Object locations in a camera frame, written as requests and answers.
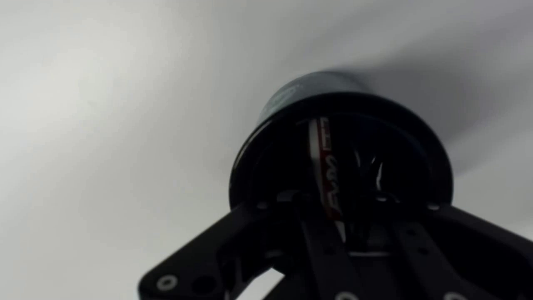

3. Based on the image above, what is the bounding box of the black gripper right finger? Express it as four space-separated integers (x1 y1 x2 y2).
382 201 533 300

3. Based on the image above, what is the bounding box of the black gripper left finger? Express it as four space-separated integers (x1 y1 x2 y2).
137 191 364 300

